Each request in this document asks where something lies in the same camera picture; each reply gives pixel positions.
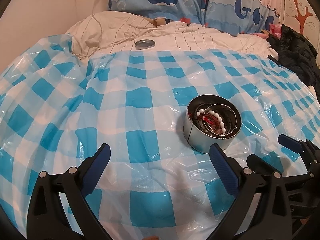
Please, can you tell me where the blue whale print pillow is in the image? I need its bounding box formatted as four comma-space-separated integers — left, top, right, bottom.
108, 0, 283, 36

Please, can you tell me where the jewelry inside tin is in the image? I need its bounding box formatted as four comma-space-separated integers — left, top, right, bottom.
192, 109, 226, 137

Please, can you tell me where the beige striped quilt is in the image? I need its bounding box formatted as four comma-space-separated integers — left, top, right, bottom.
67, 11, 278, 60

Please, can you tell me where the black jacket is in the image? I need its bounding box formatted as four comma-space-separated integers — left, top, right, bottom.
267, 25, 319, 98

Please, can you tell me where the tan brown strap object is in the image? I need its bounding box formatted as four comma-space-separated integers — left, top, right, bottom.
143, 17, 171, 28

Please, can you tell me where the white bead bracelet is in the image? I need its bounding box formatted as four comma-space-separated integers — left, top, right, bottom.
196, 108, 227, 134

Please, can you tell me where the round silver metal tin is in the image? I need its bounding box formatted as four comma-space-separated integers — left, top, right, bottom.
183, 94, 241, 154

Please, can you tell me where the silver tin lid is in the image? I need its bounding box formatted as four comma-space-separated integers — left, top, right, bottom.
135, 39, 155, 50

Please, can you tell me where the blue white checkered plastic sheet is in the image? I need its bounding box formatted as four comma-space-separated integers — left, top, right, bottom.
1, 35, 319, 239

